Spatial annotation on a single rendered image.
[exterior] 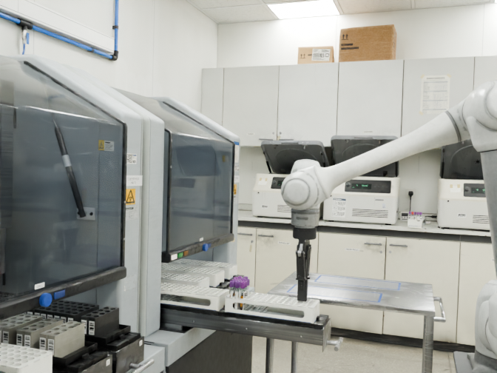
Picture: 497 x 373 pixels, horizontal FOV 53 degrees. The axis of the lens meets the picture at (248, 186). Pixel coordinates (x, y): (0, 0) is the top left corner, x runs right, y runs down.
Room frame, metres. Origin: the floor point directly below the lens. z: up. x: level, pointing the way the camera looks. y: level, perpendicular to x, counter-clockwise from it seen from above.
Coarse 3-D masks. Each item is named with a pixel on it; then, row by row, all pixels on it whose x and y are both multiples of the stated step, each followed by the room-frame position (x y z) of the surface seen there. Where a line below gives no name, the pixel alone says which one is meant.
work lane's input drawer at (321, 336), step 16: (160, 304) 1.67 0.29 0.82; (160, 320) 1.66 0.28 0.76; (176, 320) 1.64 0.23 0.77; (192, 320) 1.62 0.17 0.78; (208, 320) 1.61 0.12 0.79; (224, 320) 1.59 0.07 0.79; (240, 320) 1.57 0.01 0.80; (256, 320) 1.56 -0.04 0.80; (272, 320) 1.54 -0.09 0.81; (288, 320) 1.53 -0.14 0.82; (320, 320) 1.53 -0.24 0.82; (272, 336) 1.53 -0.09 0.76; (288, 336) 1.52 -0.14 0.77; (304, 336) 1.50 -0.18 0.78; (320, 336) 1.48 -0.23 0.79
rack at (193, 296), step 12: (168, 288) 1.72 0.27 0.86; (180, 288) 1.72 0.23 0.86; (192, 288) 1.73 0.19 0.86; (204, 288) 1.73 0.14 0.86; (216, 288) 1.72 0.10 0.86; (168, 300) 1.68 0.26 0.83; (180, 300) 1.74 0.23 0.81; (192, 300) 1.75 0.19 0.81; (204, 300) 1.73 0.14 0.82; (216, 300) 1.62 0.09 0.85
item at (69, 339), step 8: (64, 328) 1.20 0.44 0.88; (72, 328) 1.20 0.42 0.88; (80, 328) 1.23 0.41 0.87; (48, 336) 1.15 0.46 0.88; (56, 336) 1.15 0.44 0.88; (64, 336) 1.17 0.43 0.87; (72, 336) 1.20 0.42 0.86; (80, 336) 1.23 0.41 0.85; (48, 344) 1.15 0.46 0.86; (56, 344) 1.15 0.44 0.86; (64, 344) 1.18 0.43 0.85; (72, 344) 1.20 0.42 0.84; (80, 344) 1.23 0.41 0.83; (56, 352) 1.15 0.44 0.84; (64, 352) 1.18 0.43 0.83
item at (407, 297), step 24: (288, 288) 1.95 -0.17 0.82; (312, 288) 1.96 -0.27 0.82; (336, 288) 1.97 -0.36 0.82; (360, 288) 1.98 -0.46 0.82; (384, 288) 1.99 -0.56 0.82; (408, 288) 2.01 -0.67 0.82; (432, 288) 2.02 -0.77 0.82; (408, 312) 1.70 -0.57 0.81; (432, 312) 1.67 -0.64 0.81; (432, 336) 1.68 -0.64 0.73; (432, 360) 1.67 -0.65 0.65
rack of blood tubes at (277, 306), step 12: (228, 300) 1.60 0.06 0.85; (240, 300) 1.59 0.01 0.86; (252, 300) 1.57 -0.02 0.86; (264, 300) 1.58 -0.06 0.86; (276, 300) 1.59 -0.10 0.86; (288, 300) 1.59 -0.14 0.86; (312, 300) 1.60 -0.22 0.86; (240, 312) 1.59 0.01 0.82; (252, 312) 1.57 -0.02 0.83; (264, 312) 1.62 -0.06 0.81; (276, 312) 1.64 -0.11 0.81; (288, 312) 1.63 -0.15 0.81; (300, 312) 1.62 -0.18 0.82; (312, 312) 1.51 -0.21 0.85
